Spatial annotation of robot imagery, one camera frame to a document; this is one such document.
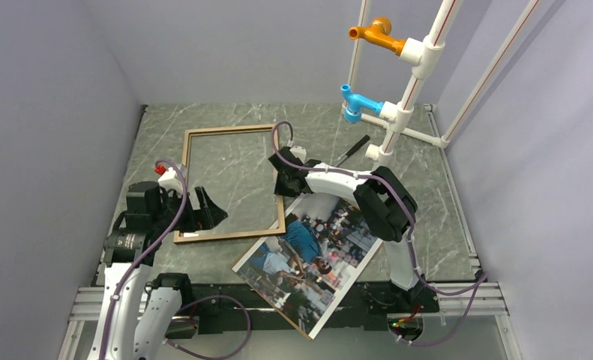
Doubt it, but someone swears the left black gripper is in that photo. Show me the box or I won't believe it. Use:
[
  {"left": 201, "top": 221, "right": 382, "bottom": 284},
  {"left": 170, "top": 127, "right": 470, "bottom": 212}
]
[{"left": 152, "top": 185, "right": 227, "bottom": 236}]

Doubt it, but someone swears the wooden picture frame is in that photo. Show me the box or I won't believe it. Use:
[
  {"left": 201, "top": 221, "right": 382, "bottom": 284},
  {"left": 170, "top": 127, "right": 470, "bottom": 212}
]
[{"left": 173, "top": 124, "right": 286, "bottom": 245}]

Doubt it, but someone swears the printed photo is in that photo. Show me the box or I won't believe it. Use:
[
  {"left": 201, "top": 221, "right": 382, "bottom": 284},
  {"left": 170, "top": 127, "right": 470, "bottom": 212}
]
[{"left": 232, "top": 193, "right": 382, "bottom": 339}]

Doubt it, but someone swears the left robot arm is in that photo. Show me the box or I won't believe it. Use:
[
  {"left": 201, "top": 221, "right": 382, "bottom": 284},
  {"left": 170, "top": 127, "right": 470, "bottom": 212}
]
[{"left": 88, "top": 181, "right": 228, "bottom": 359}]

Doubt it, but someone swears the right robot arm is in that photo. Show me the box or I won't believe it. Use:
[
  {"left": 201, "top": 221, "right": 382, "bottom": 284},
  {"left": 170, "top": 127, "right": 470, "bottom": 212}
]
[{"left": 268, "top": 147, "right": 436, "bottom": 311}]

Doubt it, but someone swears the blue plastic faucet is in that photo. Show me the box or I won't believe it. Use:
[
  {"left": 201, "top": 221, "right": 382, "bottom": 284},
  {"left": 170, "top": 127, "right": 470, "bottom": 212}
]
[{"left": 340, "top": 84, "right": 384, "bottom": 124}]

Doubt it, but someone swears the orange plastic faucet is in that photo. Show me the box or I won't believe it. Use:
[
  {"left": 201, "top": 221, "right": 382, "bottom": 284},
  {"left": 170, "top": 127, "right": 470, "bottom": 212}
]
[{"left": 348, "top": 16, "right": 406, "bottom": 56}]

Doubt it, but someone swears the white pvc pipe stand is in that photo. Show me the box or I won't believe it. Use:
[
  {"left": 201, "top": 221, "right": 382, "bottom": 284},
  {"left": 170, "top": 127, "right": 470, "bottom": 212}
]
[{"left": 347, "top": 1, "right": 540, "bottom": 167}]

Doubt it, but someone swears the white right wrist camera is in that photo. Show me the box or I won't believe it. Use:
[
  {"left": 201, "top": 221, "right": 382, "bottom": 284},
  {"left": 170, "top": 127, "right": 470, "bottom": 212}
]
[{"left": 289, "top": 145, "right": 307, "bottom": 164}]

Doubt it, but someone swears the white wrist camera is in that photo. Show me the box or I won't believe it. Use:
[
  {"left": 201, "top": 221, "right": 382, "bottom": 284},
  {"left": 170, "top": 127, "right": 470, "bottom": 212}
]
[
  {"left": 154, "top": 163, "right": 187, "bottom": 197},
  {"left": 289, "top": 145, "right": 307, "bottom": 164}
]

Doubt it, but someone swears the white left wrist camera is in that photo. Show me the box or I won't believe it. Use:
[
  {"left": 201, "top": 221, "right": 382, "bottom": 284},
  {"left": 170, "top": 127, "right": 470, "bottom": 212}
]
[{"left": 154, "top": 163, "right": 187, "bottom": 197}]

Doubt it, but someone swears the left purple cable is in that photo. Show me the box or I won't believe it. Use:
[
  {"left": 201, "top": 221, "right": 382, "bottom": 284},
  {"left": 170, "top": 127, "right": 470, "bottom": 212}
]
[{"left": 97, "top": 158, "right": 253, "bottom": 360}]

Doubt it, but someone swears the black handled hammer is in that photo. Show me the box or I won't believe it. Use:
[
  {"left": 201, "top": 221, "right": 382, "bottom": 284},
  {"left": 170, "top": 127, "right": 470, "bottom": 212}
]
[{"left": 331, "top": 135, "right": 370, "bottom": 167}]

